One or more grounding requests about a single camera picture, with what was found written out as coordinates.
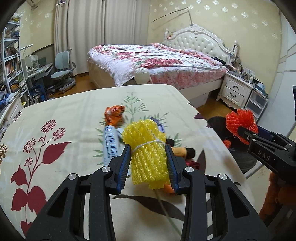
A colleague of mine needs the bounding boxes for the white tufted headboard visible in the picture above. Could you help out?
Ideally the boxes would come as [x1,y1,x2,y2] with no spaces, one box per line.
[163,24,239,64]

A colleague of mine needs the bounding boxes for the orange foam fruit net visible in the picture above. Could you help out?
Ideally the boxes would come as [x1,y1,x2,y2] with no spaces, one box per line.
[226,109,258,145]

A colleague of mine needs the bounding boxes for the white nightstand with drawers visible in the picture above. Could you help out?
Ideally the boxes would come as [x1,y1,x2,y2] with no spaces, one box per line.
[216,72,253,109]

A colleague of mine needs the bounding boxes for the white bookshelf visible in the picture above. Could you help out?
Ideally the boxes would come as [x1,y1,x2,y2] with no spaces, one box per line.
[1,17,30,107]

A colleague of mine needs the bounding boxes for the blue-grey desk chair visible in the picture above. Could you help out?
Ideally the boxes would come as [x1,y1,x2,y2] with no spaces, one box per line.
[49,49,76,93]

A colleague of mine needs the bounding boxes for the pink floral quilt bed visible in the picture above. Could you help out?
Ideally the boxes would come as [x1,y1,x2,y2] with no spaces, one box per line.
[88,43,227,90]

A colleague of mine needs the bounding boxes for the orange plastic wrapper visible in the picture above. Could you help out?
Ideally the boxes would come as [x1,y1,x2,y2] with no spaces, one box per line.
[165,145,187,195]

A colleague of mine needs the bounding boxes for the yellow small bottle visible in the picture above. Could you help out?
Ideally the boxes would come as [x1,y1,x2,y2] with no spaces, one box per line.
[166,138,196,160]

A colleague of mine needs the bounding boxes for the dark red wrapper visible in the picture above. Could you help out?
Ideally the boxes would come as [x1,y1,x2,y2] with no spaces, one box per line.
[186,161,200,170]

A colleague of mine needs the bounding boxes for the yellow foam fruit net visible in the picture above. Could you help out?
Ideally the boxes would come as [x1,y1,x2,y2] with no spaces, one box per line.
[122,119,170,189]

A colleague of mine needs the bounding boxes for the floral cream bed sheet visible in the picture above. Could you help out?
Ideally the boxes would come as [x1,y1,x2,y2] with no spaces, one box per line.
[1,84,254,239]

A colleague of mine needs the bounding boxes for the beige curtain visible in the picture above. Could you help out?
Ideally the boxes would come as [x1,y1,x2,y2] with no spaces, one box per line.
[54,1,151,74]

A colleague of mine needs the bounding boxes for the lavender crumpled paper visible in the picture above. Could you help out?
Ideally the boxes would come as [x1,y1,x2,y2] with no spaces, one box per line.
[156,120,165,133]

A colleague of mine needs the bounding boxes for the orange crumpled snack wrapper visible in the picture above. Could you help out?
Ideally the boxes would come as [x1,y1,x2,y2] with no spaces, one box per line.
[104,105,125,126]

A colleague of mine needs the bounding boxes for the white round bedpost knob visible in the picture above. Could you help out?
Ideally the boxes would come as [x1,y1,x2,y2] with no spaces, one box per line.
[134,67,151,84]

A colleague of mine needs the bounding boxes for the study desk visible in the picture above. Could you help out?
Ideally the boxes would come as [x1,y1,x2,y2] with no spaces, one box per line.
[21,54,54,91]

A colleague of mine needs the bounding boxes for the grey plastic drawer unit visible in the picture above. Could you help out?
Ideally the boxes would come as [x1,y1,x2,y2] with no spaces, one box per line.
[244,89,268,122]

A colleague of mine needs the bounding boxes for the black trash bag bin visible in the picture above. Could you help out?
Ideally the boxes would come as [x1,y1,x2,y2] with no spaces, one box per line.
[208,116,257,174]

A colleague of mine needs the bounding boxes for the grey white sachet packet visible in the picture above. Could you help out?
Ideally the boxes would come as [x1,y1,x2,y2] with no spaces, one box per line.
[100,125,131,180]

